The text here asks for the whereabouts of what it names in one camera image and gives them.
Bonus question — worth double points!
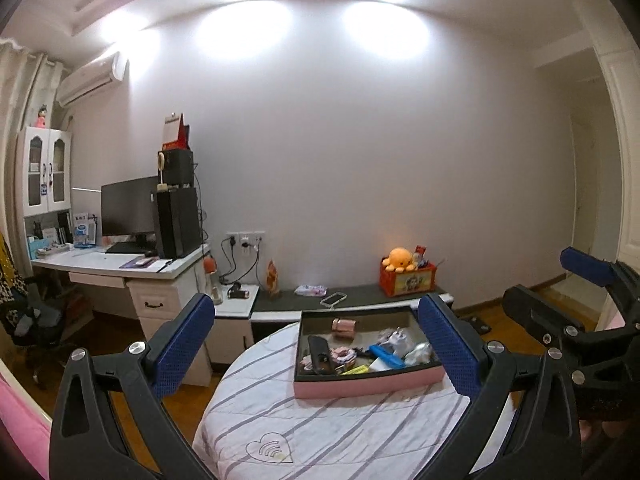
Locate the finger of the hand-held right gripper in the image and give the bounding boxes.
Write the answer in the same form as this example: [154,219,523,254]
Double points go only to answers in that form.
[501,283,601,357]
[559,246,640,312]

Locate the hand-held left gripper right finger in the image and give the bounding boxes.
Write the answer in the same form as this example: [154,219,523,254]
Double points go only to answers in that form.
[417,292,584,480]

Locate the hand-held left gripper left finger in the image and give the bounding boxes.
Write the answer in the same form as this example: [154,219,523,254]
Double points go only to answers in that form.
[49,292,216,480]

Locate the white plug-in device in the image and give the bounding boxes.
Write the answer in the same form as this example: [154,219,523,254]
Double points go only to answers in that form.
[388,327,416,356]

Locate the blue case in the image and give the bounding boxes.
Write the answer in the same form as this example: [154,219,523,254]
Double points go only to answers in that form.
[369,342,406,369]

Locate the pink box with black rim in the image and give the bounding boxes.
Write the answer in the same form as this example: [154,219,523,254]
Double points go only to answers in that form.
[293,307,447,400]

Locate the black electronic device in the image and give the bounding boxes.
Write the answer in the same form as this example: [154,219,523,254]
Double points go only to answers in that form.
[306,335,335,376]

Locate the person's right hand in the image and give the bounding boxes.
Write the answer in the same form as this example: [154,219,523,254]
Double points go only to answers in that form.
[580,407,634,444]

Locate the black bathroom scale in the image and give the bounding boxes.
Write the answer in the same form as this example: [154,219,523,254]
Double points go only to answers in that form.
[458,313,494,334]

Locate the white desk with drawers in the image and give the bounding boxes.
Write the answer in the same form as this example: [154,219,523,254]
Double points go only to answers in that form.
[31,242,214,387]

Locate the small white side table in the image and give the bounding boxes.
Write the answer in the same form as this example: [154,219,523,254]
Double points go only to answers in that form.
[212,283,261,362]

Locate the bottle with orange cap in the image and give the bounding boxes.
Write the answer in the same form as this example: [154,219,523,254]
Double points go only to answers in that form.
[202,255,224,306]

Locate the red printed storage box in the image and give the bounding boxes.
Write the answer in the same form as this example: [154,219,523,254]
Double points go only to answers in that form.
[378,262,437,299]

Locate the black low shelf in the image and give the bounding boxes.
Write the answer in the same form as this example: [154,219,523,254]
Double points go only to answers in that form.
[250,282,457,343]

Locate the orange octopus plush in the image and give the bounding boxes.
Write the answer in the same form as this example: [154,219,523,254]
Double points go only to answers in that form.
[381,246,415,274]

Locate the orange snack bag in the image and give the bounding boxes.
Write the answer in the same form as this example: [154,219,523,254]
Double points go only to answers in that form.
[264,259,282,294]

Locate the black computer tower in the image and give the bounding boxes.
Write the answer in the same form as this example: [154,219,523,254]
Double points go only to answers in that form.
[155,186,204,260]

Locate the blue white carton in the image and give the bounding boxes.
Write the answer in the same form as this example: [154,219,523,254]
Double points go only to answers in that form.
[73,219,97,250]

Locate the black computer monitor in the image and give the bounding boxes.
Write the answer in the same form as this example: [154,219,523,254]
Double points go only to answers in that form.
[100,176,160,241]

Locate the black office chair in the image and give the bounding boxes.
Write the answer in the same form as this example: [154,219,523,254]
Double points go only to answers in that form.
[0,275,69,392]

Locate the white striped bedsheet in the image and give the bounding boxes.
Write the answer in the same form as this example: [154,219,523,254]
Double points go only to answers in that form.
[192,322,517,480]

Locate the black speaker box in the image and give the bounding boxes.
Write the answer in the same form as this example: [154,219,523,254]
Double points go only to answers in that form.
[159,149,195,189]

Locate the pink cloth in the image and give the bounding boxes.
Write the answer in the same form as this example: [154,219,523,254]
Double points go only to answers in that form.
[0,367,53,480]

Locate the yellow leopard clothes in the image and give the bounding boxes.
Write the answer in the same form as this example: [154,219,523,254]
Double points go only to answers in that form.
[0,232,27,322]

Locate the red white desk calendar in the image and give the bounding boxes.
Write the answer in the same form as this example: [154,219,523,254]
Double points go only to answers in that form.
[164,112,191,151]

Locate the white glass-door cabinet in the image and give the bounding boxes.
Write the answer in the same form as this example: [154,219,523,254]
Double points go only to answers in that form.
[15,126,74,219]

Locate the white air conditioner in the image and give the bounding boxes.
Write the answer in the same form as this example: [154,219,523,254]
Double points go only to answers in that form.
[55,52,126,107]

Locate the black power cable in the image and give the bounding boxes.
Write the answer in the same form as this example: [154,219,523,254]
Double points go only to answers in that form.
[219,240,241,287]

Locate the white wall socket strip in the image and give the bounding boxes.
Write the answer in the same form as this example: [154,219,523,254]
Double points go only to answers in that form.
[225,231,266,246]

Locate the white door frame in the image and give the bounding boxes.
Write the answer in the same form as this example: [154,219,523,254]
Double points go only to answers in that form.
[569,0,640,312]

